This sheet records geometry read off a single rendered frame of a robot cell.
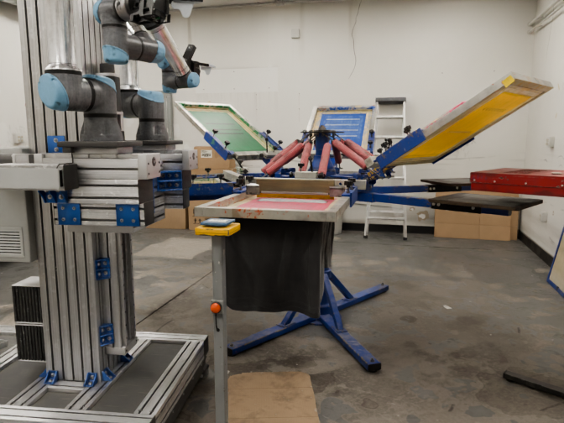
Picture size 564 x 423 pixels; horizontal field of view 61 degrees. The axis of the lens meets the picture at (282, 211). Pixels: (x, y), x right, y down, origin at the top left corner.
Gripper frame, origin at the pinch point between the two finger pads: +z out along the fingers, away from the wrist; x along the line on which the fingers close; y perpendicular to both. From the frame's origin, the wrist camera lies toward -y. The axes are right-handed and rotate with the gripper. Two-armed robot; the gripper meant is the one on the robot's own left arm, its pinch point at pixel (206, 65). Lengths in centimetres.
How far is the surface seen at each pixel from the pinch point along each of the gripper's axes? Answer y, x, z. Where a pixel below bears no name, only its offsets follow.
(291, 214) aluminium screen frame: 57, 100, -61
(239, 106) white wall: 28, -219, 338
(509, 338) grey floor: 144, 179, 104
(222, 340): 105, 91, -85
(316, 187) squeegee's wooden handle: 55, 82, -5
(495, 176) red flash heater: 37, 160, 24
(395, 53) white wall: -62, -29, 400
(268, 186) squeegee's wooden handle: 58, 58, -12
